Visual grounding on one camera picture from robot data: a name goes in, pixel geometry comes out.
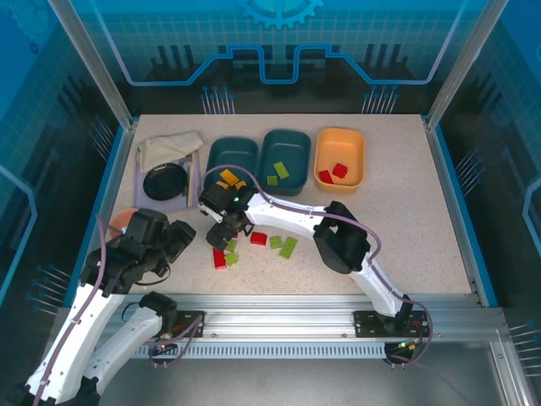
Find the pink bowl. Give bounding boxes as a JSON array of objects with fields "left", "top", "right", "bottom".
[{"left": 108, "top": 207, "right": 140, "bottom": 238}]

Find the purple tray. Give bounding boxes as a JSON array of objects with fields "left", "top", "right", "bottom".
[{"left": 134, "top": 150, "right": 202, "bottom": 214}]

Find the teal plastic container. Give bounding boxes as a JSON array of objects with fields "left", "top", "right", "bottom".
[
  {"left": 255, "top": 129, "right": 313, "bottom": 198},
  {"left": 205, "top": 135, "right": 260, "bottom": 200}
]

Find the black plate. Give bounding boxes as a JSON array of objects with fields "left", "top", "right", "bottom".
[{"left": 142, "top": 162, "right": 190, "bottom": 203}]

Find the beige cloth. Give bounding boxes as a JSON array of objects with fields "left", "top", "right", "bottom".
[{"left": 137, "top": 130, "right": 205, "bottom": 173}]

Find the orange plastic container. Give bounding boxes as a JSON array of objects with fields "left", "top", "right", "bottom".
[{"left": 313, "top": 128, "right": 366, "bottom": 195}]

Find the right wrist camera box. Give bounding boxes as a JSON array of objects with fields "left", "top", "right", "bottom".
[{"left": 198, "top": 202, "right": 225, "bottom": 223}]

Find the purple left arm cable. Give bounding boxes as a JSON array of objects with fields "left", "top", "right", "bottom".
[{"left": 31, "top": 214, "right": 204, "bottom": 406}]

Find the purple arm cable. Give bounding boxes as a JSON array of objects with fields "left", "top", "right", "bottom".
[
  {"left": 31, "top": 214, "right": 204, "bottom": 406},
  {"left": 201, "top": 165, "right": 466, "bottom": 406}
]

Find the blue table side rail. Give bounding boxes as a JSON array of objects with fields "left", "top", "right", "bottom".
[
  {"left": 433, "top": 124, "right": 500, "bottom": 308},
  {"left": 63, "top": 122, "right": 132, "bottom": 308}
]

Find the aluminum mounting rail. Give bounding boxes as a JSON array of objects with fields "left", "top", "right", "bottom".
[{"left": 54, "top": 294, "right": 508, "bottom": 344}]

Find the slotted grey cable duct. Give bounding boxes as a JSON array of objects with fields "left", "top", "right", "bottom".
[{"left": 134, "top": 343, "right": 388, "bottom": 360}]

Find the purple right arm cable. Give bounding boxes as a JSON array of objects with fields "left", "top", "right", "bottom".
[{"left": 201, "top": 165, "right": 466, "bottom": 406}]

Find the aluminum frame post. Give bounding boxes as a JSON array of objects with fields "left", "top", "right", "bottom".
[
  {"left": 424, "top": 0, "right": 506, "bottom": 130},
  {"left": 46, "top": 0, "right": 139, "bottom": 130}
]

